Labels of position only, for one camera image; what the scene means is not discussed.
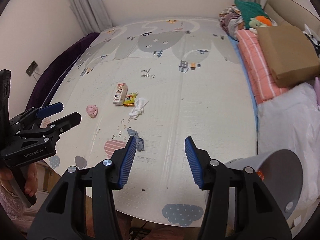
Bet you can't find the white milk carton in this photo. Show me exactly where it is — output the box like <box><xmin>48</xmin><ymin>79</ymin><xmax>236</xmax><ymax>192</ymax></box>
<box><xmin>113</xmin><ymin>83</ymin><xmax>128</xmax><ymax>106</ymax></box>

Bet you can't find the red plastic bag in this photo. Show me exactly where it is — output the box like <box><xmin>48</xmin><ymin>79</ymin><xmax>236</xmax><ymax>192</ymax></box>
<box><xmin>256</xmin><ymin>170</ymin><xmax>265</xmax><ymax>181</ymax></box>

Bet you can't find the patterned foam play mat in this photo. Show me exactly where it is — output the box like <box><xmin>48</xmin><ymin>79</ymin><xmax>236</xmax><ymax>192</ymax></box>
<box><xmin>44</xmin><ymin>18</ymin><xmax>257</xmax><ymax>227</ymax></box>

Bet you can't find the orange green plush toy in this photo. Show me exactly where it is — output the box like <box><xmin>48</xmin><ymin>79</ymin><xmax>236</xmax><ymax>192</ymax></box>
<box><xmin>249</xmin><ymin>16</ymin><xmax>272</xmax><ymax>29</ymax></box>

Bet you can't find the grey curtain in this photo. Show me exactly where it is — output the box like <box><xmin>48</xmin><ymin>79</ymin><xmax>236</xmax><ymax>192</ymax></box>
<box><xmin>69</xmin><ymin>0</ymin><xmax>113</xmax><ymax>35</ymax></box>

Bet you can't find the pink sock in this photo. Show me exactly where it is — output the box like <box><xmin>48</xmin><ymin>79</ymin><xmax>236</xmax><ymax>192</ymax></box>
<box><xmin>86</xmin><ymin>105</ymin><xmax>98</xmax><ymax>118</ymax></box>

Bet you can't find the patterned folded blanket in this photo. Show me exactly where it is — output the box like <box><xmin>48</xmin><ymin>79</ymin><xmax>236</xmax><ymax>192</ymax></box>
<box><xmin>219</xmin><ymin>5</ymin><xmax>245</xmax><ymax>41</ymax></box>

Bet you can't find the green knitted cloth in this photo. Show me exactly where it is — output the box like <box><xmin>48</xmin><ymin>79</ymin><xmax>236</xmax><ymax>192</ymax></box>
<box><xmin>234</xmin><ymin>0</ymin><xmax>269</xmax><ymax>23</ymax></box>

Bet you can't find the purple bed sheet edge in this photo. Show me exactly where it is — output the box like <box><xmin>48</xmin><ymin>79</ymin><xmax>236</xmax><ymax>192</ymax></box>
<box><xmin>25</xmin><ymin>33</ymin><xmax>99</xmax><ymax>110</ymax></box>

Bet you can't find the pink striped folded blanket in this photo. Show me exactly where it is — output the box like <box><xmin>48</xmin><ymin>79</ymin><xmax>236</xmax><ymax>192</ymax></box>
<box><xmin>236</xmin><ymin>29</ymin><xmax>289</xmax><ymax>104</ymax></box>

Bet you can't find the brown paper bag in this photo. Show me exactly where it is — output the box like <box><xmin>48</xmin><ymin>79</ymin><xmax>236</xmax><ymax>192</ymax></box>
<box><xmin>257</xmin><ymin>25</ymin><xmax>319</xmax><ymax>87</ymax></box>

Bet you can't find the yellow snack packet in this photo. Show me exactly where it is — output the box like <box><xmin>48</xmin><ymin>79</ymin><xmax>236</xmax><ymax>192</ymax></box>
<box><xmin>123</xmin><ymin>93</ymin><xmax>138</xmax><ymax>107</ymax></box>

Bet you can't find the grey metal trash bin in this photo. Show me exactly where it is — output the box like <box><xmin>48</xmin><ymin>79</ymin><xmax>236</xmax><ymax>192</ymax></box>
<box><xmin>204</xmin><ymin>149</ymin><xmax>304</xmax><ymax>228</ymax></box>

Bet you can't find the left hand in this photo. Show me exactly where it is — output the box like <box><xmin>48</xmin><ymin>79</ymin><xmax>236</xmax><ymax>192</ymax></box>
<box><xmin>0</xmin><ymin>163</ymin><xmax>39</xmax><ymax>197</ymax></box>

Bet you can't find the large white plastic bag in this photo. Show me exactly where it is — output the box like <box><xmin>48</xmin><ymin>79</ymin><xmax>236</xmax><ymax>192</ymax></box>
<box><xmin>258</xmin><ymin>82</ymin><xmax>319</xmax><ymax>210</ymax></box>

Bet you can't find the grey sock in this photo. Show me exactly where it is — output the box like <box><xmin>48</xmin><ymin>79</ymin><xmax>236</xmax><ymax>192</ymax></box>
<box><xmin>127</xmin><ymin>128</ymin><xmax>144</xmax><ymax>152</ymax></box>

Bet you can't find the pink puffer jacket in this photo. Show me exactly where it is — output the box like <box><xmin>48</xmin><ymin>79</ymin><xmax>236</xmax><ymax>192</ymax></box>
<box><xmin>313</xmin><ymin>77</ymin><xmax>320</xmax><ymax>106</ymax></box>

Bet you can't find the wall socket left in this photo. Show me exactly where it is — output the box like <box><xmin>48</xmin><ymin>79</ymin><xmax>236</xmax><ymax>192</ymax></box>
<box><xmin>25</xmin><ymin>61</ymin><xmax>38</xmax><ymax>76</ymax></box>

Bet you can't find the beige headboard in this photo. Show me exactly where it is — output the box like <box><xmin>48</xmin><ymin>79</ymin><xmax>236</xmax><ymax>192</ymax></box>
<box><xmin>264</xmin><ymin>0</ymin><xmax>319</xmax><ymax>35</ymax></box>

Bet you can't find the crumpled white tissue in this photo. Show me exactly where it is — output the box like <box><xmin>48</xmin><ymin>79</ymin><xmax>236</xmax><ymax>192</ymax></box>
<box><xmin>129</xmin><ymin>98</ymin><xmax>149</xmax><ymax>120</ymax></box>

